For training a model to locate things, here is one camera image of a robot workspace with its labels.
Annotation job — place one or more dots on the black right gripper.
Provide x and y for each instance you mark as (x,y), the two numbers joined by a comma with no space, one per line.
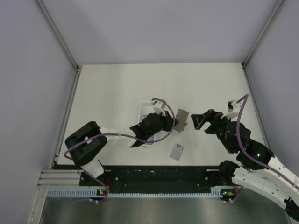
(199,119)

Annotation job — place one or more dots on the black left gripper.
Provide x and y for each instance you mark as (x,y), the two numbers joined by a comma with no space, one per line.
(168,120)

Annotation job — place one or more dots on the white plastic basket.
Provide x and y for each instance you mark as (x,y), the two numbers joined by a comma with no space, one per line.
(145,108)

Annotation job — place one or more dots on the grey card holder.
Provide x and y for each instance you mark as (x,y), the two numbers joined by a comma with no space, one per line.
(181,120)

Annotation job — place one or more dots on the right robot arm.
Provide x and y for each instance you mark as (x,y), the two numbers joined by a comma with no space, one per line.
(258,168)

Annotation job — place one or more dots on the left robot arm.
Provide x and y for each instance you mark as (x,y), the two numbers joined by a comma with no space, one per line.
(85,144)

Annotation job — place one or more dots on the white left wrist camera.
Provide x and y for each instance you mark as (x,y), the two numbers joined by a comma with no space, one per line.
(158,107)

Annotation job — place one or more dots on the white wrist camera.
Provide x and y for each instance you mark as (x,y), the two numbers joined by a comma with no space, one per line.
(233,109)
(158,107)

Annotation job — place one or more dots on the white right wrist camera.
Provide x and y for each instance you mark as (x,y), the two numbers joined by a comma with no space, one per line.
(233,109)

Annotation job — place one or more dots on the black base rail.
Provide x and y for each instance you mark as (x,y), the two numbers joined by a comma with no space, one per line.
(165,179)

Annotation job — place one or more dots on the white slotted cable duct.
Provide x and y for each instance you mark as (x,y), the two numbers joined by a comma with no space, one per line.
(97,193)

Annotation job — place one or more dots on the left aluminium frame post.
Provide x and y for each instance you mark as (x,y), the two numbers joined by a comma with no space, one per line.
(56,33)

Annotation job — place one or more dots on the aluminium frame post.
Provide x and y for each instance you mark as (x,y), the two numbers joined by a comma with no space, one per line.
(56,33)
(265,29)

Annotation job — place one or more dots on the right aluminium frame post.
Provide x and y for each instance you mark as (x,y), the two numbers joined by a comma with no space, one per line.
(265,29)

